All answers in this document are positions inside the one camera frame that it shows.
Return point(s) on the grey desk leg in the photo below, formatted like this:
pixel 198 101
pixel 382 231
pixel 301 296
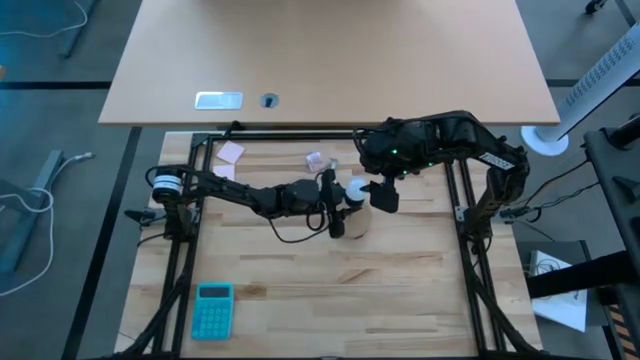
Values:
pixel 75 35
pixel 25 235

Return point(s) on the white lightbulb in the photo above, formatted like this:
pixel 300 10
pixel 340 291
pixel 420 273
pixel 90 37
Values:
pixel 356 189

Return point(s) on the light wooden desk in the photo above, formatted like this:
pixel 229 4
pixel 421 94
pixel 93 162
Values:
pixel 325 55

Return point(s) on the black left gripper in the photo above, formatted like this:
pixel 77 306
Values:
pixel 332 210

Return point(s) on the white paper box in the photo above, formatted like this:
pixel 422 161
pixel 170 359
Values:
pixel 565 310

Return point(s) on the silver desk power plate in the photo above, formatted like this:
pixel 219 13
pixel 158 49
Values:
pixel 218 100

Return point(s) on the pink sticky note pad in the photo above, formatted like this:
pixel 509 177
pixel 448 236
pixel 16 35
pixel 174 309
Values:
pixel 231 152
pixel 225 171

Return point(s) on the black aluminium table frame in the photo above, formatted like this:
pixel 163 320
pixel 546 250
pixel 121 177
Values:
pixel 300 135

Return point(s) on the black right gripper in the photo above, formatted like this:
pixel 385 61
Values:
pixel 386 197

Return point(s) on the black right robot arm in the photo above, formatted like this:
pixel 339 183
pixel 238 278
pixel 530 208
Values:
pixel 500 160

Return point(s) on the white tower fan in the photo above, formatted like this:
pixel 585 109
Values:
pixel 595 85

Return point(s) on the teal calculator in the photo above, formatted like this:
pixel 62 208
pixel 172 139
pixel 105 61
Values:
pixel 213 312

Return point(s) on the black caster wheel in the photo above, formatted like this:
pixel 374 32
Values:
pixel 594 6

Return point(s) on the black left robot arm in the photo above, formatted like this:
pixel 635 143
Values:
pixel 235 190

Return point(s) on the black equipment stand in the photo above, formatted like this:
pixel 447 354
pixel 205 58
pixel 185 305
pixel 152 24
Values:
pixel 615 165

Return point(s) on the clear wrapper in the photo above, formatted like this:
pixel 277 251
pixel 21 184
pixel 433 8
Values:
pixel 315 161

